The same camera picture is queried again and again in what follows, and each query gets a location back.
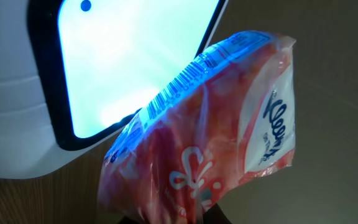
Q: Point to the white barcode scanner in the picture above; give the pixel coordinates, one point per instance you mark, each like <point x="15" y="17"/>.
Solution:
<point x="74" y="72"/>

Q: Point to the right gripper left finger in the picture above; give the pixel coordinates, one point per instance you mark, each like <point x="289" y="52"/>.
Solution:
<point x="126" y="220"/>

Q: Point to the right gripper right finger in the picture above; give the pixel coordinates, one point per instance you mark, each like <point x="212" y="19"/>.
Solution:
<point x="215" y="216"/>

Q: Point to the red snack packet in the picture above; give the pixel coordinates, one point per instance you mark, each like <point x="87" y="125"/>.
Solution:
<point x="225" y="119"/>

